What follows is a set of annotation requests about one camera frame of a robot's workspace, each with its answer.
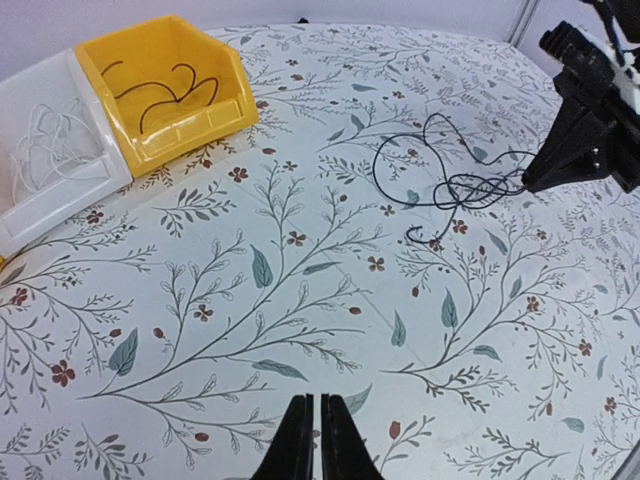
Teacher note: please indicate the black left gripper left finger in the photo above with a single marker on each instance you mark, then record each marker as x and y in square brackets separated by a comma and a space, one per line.
[290, 454]

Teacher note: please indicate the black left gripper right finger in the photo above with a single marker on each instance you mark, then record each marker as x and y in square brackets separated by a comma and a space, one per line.
[343, 451]

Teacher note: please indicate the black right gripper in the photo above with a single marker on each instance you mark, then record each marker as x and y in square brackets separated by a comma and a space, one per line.
[591, 139]

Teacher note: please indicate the floral table cloth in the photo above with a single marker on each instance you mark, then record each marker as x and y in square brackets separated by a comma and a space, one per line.
[161, 333]

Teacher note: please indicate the white translucent plastic bin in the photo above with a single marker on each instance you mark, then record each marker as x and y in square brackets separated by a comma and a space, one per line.
[58, 152]

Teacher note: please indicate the right yellow plastic bin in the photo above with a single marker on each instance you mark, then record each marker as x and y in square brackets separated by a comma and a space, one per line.
[167, 88]

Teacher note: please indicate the right aluminium corner post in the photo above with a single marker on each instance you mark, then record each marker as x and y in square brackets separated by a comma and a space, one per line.
[522, 19]

